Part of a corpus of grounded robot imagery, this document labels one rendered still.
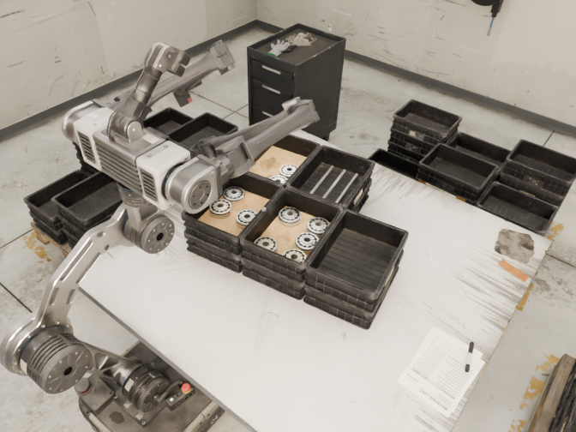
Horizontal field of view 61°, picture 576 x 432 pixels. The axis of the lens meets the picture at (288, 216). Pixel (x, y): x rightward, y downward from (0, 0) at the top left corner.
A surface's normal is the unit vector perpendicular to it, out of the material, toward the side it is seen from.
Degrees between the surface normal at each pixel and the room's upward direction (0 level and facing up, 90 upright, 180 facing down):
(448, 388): 0
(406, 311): 0
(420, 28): 90
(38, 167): 0
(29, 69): 90
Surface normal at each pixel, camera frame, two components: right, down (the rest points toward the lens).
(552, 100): -0.61, 0.52
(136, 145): 0.03, -0.74
